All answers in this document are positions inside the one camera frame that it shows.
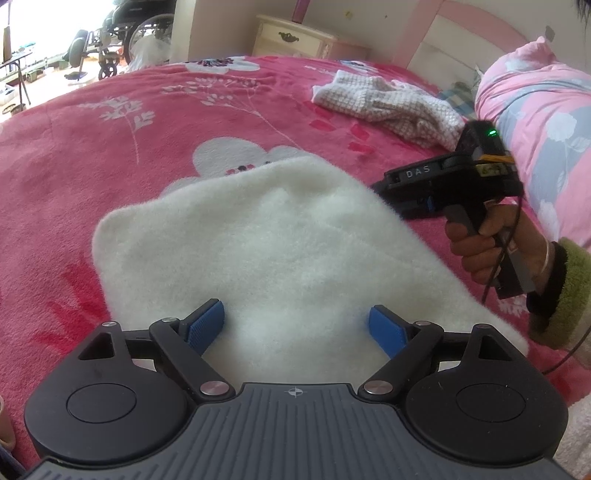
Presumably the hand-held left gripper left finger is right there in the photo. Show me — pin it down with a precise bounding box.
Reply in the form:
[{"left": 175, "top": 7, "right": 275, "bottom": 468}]
[{"left": 78, "top": 299, "right": 234, "bottom": 402}]

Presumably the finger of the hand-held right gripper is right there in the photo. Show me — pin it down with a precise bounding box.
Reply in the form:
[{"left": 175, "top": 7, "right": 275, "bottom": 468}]
[{"left": 372, "top": 180, "right": 438, "bottom": 221}]

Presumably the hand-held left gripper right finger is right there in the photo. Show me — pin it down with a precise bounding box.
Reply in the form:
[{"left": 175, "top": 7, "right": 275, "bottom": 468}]
[{"left": 358, "top": 305, "right": 514, "bottom": 402}]

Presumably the white fleece garment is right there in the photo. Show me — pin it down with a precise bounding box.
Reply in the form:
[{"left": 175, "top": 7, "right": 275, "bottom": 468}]
[{"left": 92, "top": 157, "right": 529, "bottom": 384}]

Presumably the person's right forearm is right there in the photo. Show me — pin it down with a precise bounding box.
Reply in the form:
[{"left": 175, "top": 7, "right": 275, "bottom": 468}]
[{"left": 526, "top": 237, "right": 591, "bottom": 349}]

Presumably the person's right hand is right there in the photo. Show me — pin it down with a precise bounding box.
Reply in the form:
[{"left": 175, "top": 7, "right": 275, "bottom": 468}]
[{"left": 444, "top": 202, "right": 552, "bottom": 295}]

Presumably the pink floral quilt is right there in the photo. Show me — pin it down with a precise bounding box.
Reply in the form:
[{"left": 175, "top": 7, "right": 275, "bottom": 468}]
[{"left": 475, "top": 37, "right": 591, "bottom": 250}]

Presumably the pale checkered garment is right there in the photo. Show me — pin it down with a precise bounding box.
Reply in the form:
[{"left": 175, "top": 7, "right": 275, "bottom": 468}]
[{"left": 311, "top": 69, "right": 465, "bottom": 151}]

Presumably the red floral blanket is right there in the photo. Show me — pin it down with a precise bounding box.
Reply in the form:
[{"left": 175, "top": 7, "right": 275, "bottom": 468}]
[{"left": 0, "top": 55, "right": 591, "bottom": 462}]

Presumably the cream nightstand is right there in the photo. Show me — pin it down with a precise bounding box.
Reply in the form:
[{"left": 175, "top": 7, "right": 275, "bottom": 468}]
[{"left": 253, "top": 14, "right": 370, "bottom": 61}]

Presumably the person's fleece clothing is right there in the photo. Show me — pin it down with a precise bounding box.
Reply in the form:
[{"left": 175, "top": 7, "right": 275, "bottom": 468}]
[{"left": 553, "top": 401, "right": 591, "bottom": 480}]

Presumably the white plastic bag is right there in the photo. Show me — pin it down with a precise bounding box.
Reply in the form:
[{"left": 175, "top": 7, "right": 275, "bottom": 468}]
[{"left": 127, "top": 34, "right": 172, "bottom": 73}]

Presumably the black wheelchair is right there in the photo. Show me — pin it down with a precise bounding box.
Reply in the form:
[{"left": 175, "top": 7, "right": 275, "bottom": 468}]
[{"left": 95, "top": 0, "right": 177, "bottom": 81}]

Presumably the black padded stand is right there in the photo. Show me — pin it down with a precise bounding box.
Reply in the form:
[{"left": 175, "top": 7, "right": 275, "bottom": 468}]
[{"left": 61, "top": 29, "right": 92, "bottom": 82}]

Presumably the folding table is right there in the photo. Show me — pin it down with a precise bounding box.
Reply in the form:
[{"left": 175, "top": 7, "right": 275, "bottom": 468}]
[{"left": 0, "top": 50, "right": 34, "bottom": 108}]

